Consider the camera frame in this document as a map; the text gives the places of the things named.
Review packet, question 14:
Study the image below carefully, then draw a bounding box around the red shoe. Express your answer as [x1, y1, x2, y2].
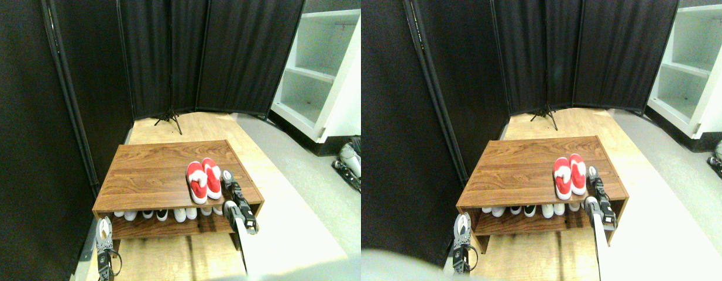
[186, 161, 208, 205]
[552, 157, 573, 201]
[201, 157, 222, 200]
[569, 153, 587, 196]

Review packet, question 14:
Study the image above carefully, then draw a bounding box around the brown shoe rack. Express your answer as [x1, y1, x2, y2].
[456, 135, 630, 253]
[92, 139, 265, 252]

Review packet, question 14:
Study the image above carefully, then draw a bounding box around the black curtain stand foot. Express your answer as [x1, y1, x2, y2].
[154, 107, 183, 136]
[530, 104, 559, 131]

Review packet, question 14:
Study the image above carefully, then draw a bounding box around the black curtain stand pole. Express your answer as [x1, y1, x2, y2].
[40, 0, 100, 198]
[401, 0, 470, 185]

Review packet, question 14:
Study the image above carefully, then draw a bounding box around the white shelf unit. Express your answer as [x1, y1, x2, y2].
[270, 9, 361, 144]
[647, 5, 722, 140]

